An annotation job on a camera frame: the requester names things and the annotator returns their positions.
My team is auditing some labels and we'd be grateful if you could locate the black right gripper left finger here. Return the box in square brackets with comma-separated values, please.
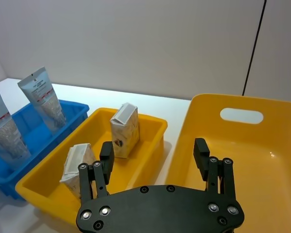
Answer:
[78, 141, 115, 204]

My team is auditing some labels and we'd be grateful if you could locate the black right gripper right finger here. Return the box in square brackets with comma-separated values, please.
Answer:
[193, 137, 237, 202]

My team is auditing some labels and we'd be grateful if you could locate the cream drink carton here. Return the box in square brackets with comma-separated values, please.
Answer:
[110, 102, 141, 159]
[59, 143, 98, 199]

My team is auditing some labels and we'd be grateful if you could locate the small yellow plastic bin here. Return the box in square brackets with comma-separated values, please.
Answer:
[15, 107, 168, 228]

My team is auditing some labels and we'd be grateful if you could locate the blue plastic bin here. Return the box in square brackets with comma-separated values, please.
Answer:
[0, 99, 90, 201]

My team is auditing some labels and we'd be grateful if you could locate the silver grey cosmetic tube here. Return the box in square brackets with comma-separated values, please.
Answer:
[0, 86, 32, 168]
[17, 67, 67, 132]

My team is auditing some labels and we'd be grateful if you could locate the thin black vertical strip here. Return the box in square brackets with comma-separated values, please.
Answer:
[241, 0, 268, 97]

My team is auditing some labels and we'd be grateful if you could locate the large yellow basin with handle hole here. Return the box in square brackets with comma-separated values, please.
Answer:
[165, 93, 291, 233]

